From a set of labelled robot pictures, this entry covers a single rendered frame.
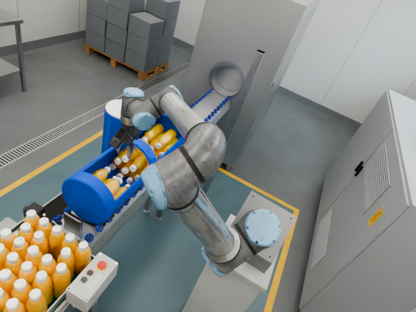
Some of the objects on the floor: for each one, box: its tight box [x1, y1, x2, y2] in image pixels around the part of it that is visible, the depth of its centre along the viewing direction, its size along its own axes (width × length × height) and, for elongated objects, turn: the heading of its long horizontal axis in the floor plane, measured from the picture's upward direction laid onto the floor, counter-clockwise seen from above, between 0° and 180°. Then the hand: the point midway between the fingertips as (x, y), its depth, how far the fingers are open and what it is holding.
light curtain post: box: [202, 50, 266, 196], centre depth 270 cm, size 6×6×170 cm
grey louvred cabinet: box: [298, 89, 416, 312], centre depth 290 cm, size 54×215×145 cm, turn 136°
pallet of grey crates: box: [84, 0, 181, 81], centre depth 497 cm, size 120×80×119 cm
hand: (122, 155), depth 153 cm, fingers open, 5 cm apart
